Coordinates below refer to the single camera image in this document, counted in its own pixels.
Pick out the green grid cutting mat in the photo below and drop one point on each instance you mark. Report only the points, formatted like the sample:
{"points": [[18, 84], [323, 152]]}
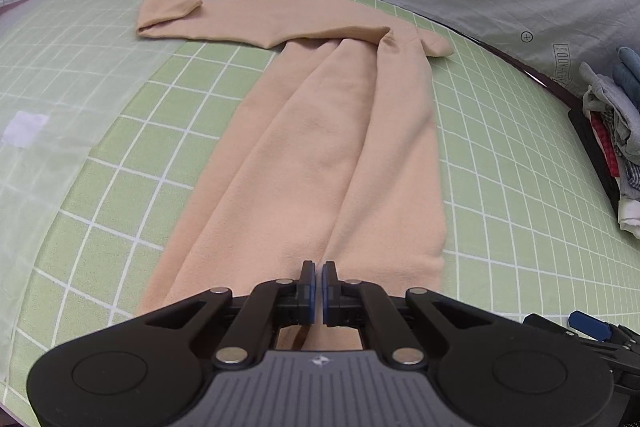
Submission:
{"points": [[529, 227]]}

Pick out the folded black garment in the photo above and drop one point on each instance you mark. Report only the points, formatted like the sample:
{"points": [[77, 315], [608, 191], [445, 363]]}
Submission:
{"points": [[596, 156]]}

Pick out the folded blue denim jeans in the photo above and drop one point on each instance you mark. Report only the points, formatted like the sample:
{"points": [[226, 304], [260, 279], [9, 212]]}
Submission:
{"points": [[626, 73]]}

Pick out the beige long sleeve shirt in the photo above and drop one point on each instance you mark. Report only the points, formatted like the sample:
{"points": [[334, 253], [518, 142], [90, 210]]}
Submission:
{"points": [[331, 156]]}

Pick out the large white tape patch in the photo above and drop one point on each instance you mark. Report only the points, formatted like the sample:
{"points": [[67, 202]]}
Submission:
{"points": [[23, 129]]}

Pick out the folded blue plaid shirt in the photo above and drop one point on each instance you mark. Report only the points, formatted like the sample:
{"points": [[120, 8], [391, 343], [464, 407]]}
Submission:
{"points": [[629, 179]]}

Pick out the folded grey sweatshirt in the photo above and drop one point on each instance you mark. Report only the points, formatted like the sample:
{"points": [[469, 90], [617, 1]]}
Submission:
{"points": [[603, 94]]}

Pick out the folded red garment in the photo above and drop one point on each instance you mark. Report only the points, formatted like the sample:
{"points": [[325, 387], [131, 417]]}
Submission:
{"points": [[604, 140]]}

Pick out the folded white shirt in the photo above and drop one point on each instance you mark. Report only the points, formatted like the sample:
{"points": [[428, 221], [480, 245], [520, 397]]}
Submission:
{"points": [[629, 216]]}

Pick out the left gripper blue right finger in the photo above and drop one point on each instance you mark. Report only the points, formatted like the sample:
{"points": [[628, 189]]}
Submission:
{"points": [[359, 315]]}

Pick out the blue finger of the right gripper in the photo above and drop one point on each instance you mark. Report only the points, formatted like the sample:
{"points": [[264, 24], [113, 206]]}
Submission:
{"points": [[590, 326]]}

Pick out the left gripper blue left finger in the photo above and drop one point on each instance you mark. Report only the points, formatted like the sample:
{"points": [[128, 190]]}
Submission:
{"points": [[259, 317]]}

